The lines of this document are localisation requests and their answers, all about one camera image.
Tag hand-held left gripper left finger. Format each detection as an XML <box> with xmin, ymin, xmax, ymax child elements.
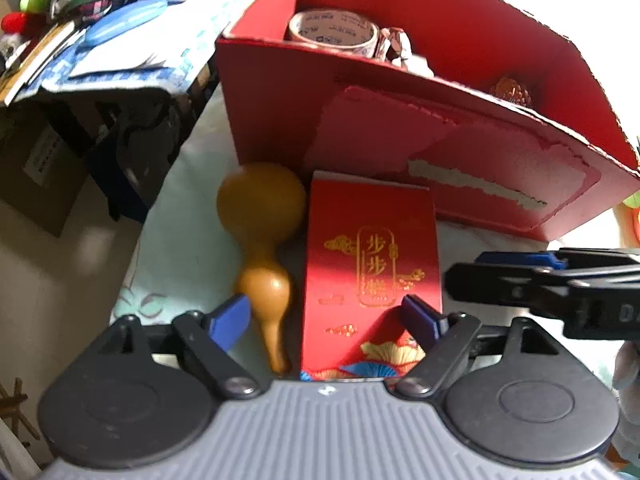
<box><xmin>95</xmin><ymin>294</ymin><xmax>262</xmax><ymax>401</ymax></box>

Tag blue glasses case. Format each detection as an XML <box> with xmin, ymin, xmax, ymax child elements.
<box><xmin>84</xmin><ymin>0</ymin><xmax>171</xmax><ymax>47</ymax></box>

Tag brown pine cone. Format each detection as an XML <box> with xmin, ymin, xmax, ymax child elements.
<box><xmin>490</xmin><ymin>76</ymin><xmax>534</xmax><ymax>109</ymax></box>

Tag red white bundle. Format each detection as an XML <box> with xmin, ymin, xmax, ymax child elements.
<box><xmin>375</xmin><ymin>26</ymin><xmax>434</xmax><ymax>79</ymax></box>

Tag brown wooden gourd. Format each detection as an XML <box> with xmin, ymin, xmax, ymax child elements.
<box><xmin>216</xmin><ymin>161</ymin><xmax>307</xmax><ymax>374</ymax></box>

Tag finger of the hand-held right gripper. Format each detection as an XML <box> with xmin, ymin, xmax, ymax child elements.
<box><xmin>474</xmin><ymin>248</ymin><xmax>640</xmax><ymax>282</ymax></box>
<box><xmin>444</xmin><ymin>261</ymin><xmax>583</xmax><ymax>309</ymax></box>

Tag blue checkered cloth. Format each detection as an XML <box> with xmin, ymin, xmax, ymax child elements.
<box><xmin>10</xmin><ymin>0</ymin><xmax>296</xmax><ymax>107</ymax></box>

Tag printed packing tape roll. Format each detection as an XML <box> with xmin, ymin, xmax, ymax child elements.
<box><xmin>287</xmin><ymin>9</ymin><xmax>383</xmax><ymax>59</ymax></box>

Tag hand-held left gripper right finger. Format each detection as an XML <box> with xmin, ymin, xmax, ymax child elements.
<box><xmin>395</xmin><ymin>295</ymin><xmax>556</xmax><ymax>401</ymax></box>

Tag white written papers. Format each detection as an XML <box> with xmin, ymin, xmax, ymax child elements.
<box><xmin>67</xmin><ymin>42</ymin><xmax>168</xmax><ymax>80</ymax></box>

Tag large red cardboard box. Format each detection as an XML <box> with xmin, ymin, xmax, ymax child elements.
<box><xmin>215</xmin><ymin>0</ymin><xmax>640</xmax><ymax>243</ymax></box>

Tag row of books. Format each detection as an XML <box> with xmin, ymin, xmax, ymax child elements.
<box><xmin>0</xmin><ymin>20</ymin><xmax>86</xmax><ymax>108</ymax></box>

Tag red and green small toy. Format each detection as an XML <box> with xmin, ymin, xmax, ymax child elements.
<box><xmin>0</xmin><ymin>0</ymin><xmax>53</xmax><ymax>56</ymax></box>

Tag small red gold-printed box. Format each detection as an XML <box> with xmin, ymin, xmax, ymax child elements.
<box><xmin>300</xmin><ymin>171</ymin><xmax>444</xmax><ymax>382</ymax></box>

